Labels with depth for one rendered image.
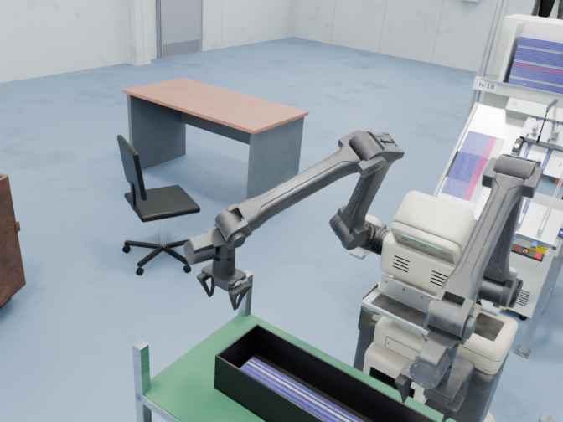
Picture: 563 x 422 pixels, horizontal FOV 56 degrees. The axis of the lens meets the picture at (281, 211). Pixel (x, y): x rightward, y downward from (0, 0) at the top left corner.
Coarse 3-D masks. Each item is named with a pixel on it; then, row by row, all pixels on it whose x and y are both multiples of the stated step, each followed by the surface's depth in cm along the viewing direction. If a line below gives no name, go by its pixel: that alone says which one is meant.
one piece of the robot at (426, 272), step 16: (384, 240) 166; (384, 256) 168; (400, 256) 164; (416, 256) 160; (432, 256) 158; (400, 272) 166; (416, 272) 163; (432, 272) 159; (448, 272) 156; (432, 288) 162; (384, 320) 181; (384, 336) 178; (400, 336) 175; (416, 336) 174; (368, 352) 181; (384, 352) 180; (400, 352) 177; (416, 352) 173; (368, 368) 183; (384, 368) 179; (400, 368) 175; (416, 384) 173
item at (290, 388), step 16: (240, 368) 141; (256, 368) 142; (272, 368) 142; (272, 384) 137; (288, 384) 138; (304, 400) 133; (320, 400) 134; (320, 416) 129; (336, 416) 130; (352, 416) 130
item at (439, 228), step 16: (416, 192) 157; (400, 208) 156; (416, 208) 154; (432, 208) 152; (448, 208) 150; (464, 208) 149; (400, 224) 153; (416, 224) 152; (432, 224) 150; (448, 224) 148; (464, 224) 147; (400, 240) 160; (416, 240) 153; (432, 240) 148; (448, 240) 148; (464, 240) 148; (448, 256) 151
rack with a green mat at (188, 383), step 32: (256, 320) 167; (192, 352) 152; (320, 352) 156; (160, 384) 140; (192, 384) 141; (384, 384) 147; (192, 416) 132; (224, 416) 132; (256, 416) 133; (544, 416) 121
